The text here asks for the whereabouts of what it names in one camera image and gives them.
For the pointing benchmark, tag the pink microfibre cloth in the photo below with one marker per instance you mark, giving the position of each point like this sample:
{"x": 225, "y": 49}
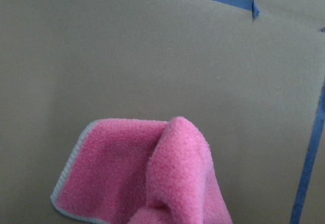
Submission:
{"x": 140, "y": 171}

